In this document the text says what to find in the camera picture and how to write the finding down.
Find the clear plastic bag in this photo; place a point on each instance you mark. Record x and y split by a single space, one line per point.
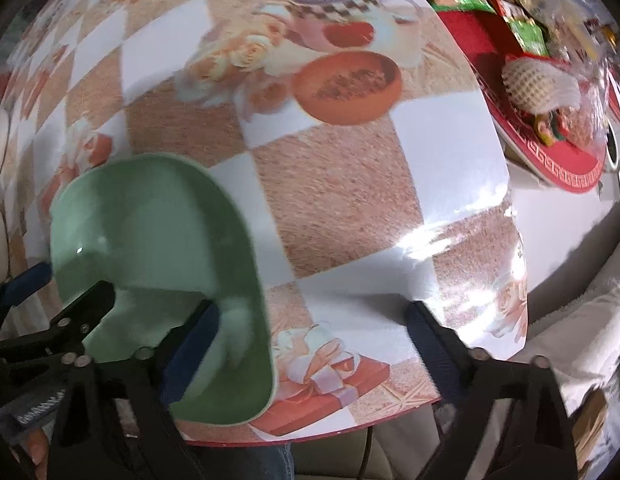
579 25

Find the pale green plate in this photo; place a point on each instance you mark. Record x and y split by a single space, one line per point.
155 230

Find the person's leg in jeans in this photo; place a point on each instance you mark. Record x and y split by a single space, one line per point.
275 460

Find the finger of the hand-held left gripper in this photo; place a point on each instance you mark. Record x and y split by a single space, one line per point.
27 282
85 310

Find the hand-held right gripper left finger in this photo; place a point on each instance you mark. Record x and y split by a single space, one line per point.
190 350

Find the white fluffy cloth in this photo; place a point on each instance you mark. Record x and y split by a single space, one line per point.
589 335

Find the white foam fruit net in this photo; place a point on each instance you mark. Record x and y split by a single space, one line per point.
534 82

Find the red round tray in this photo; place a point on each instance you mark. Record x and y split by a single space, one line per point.
564 160

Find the printed checkered tablecloth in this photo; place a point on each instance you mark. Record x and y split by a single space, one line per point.
340 200

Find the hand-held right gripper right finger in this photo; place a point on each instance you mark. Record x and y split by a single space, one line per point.
429 345

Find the small green snack packet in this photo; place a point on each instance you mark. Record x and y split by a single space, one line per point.
529 35

